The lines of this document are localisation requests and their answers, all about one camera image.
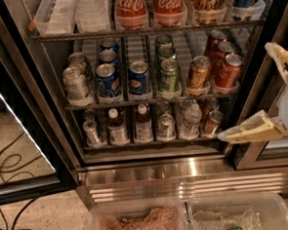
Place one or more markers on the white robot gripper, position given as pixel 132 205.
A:
pixel 262 126

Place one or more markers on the clear water bottle front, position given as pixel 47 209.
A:
pixel 191 121

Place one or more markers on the clear water bottle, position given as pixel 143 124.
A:
pixel 191 121
pixel 181 107

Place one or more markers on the clear water bottle rear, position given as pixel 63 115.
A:
pixel 181 107

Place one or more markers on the green white can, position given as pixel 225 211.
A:
pixel 166 128
pixel 162 108

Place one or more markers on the gold label bottle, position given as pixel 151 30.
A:
pixel 208 11

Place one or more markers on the brown tea bottle right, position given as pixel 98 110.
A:
pixel 144 132

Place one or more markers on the brown tea bottle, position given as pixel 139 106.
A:
pixel 117 128
pixel 144 132

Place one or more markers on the red Coca-Cola bottle right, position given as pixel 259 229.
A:
pixel 167 12

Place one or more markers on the red coca-cola bottle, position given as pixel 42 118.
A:
pixel 167 12
pixel 131 13

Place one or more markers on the stainless steel fridge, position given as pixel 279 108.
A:
pixel 135 170

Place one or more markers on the brown tea bottle left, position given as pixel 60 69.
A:
pixel 117 128

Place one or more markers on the red Coca-Cola bottle left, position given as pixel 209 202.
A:
pixel 131 13

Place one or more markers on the glass fridge door left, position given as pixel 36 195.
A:
pixel 32 161

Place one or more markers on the red can front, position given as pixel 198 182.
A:
pixel 229 72

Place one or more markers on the red can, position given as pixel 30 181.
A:
pixel 222 50
pixel 214 38
pixel 229 72

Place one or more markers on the bronze can bottom rear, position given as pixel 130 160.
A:
pixel 210 104

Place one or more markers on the bronze can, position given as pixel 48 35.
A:
pixel 212 123
pixel 210 104

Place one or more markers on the red can middle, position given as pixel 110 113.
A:
pixel 222 50

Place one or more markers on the bronze can bottom front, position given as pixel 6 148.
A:
pixel 212 123

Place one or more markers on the gold can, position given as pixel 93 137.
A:
pixel 198 74

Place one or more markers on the red can rear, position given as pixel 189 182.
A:
pixel 214 38

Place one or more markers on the green can front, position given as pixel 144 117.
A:
pixel 169 78

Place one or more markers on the green white can bottom rear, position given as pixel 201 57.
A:
pixel 162 108

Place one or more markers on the green can middle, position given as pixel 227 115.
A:
pixel 166 52

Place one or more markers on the blue Pepsi can centre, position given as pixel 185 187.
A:
pixel 139 80

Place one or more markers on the blue pepsi can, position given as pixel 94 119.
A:
pixel 139 80
pixel 108 82
pixel 110 57
pixel 109 44

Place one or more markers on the clear bin right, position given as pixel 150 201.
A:
pixel 251 211

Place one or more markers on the clear bin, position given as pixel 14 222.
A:
pixel 251 211
pixel 141 214

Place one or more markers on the blue Pepsi can front left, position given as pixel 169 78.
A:
pixel 108 82

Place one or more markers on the blue Pepsi can middle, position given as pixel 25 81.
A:
pixel 110 57

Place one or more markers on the blue Pepsi can rear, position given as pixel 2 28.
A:
pixel 109 44

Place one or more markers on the slim silver can rear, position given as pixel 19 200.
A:
pixel 90 114

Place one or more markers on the slim silver can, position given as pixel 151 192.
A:
pixel 94 136
pixel 90 114

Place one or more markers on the slim silver can front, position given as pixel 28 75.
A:
pixel 94 136

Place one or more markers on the silver can front left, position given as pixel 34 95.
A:
pixel 78 92

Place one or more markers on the silver can rear left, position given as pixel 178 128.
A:
pixel 81 61

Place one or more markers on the clear bin left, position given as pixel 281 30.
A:
pixel 141 214

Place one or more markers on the empty clear plastic tray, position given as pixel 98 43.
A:
pixel 55 17

